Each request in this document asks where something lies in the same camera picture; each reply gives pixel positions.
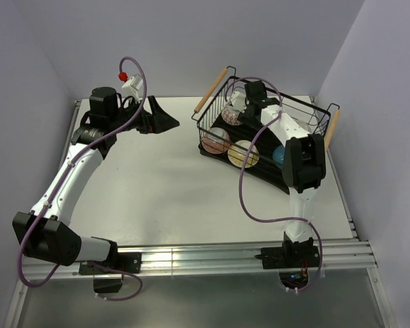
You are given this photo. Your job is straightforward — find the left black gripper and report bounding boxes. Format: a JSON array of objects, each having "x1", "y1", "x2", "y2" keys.
[{"x1": 109, "y1": 96, "x2": 179, "y2": 135}]

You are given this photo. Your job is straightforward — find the left wooden rack handle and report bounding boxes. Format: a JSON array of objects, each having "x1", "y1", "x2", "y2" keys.
[{"x1": 193, "y1": 68, "x2": 228, "y2": 114}]

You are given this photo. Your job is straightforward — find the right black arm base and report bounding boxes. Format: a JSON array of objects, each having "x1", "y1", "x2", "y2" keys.
[{"x1": 255, "y1": 236, "x2": 321, "y2": 289}]

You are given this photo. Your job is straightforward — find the aluminium mounting rail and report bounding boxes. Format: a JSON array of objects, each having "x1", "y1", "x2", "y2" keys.
[{"x1": 18, "y1": 238, "x2": 378, "y2": 282}]

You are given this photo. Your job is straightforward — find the wooden rack handle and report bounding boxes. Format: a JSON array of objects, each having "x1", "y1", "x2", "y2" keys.
[
  {"x1": 324, "y1": 109, "x2": 341, "y2": 151},
  {"x1": 193, "y1": 68, "x2": 228, "y2": 114}
]

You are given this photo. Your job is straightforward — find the yellow blue sun bowl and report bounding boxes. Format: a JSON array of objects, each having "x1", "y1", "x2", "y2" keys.
[{"x1": 227, "y1": 140, "x2": 260, "y2": 168}]

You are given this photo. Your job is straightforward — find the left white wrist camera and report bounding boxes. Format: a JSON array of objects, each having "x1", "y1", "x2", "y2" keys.
[{"x1": 118, "y1": 72, "x2": 144, "y2": 101}]

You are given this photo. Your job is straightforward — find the black wire dish rack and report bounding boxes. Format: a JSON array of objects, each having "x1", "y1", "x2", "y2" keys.
[{"x1": 192, "y1": 72, "x2": 331, "y2": 193}]

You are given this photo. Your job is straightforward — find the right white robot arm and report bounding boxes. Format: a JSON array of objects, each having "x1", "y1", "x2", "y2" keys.
[{"x1": 238, "y1": 77, "x2": 326, "y2": 267}]

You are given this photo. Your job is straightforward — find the right wooden rack handle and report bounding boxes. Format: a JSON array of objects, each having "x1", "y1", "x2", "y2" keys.
[{"x1": 324, "y1": 109, "x2": 341, "y2": 151}]

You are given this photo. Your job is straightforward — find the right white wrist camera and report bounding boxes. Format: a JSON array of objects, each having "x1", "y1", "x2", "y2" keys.
[{"x1": 230, "y1": 91, "x2": 247, "y2": 112}]

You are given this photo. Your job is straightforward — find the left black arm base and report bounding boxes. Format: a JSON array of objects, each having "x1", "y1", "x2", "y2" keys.
[{"x1": 78, "y1": 252, "x2": 144, "y2": 301}]

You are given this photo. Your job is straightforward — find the white blue-striped bowl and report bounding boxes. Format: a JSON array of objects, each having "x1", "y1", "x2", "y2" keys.
[{"x1": 298, "y1": 120, "x2": 312, "y2": 133}]

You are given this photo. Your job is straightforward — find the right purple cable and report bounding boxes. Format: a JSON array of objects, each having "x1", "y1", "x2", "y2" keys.
[{"x1": 225, "y1": 76, "x2": 324, "y2": 292}]

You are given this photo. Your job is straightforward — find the plain blue bowl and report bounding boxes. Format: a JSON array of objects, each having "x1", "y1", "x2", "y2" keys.
[{"x1": 273, "y1": 145, "x2": 285, "y2": 169}]

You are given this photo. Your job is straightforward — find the blue triangle pattern bowl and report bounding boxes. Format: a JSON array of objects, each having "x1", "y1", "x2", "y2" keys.
[{"x1": 221, "y1": 105, "x2": 243, "y2": 126}]

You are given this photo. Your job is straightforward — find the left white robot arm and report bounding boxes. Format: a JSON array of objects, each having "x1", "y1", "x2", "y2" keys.
[{"x1": 12, "y1": 87, "x2": 180, "y2": 273}]

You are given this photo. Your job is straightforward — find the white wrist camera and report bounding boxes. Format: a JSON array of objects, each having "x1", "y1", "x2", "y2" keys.
[
  {"x1": 230, "y1": 91, "x2": 247, "y2": 112},
  {"x1": 118, "y1": 72, "x2": 144, "y2": 101}
]

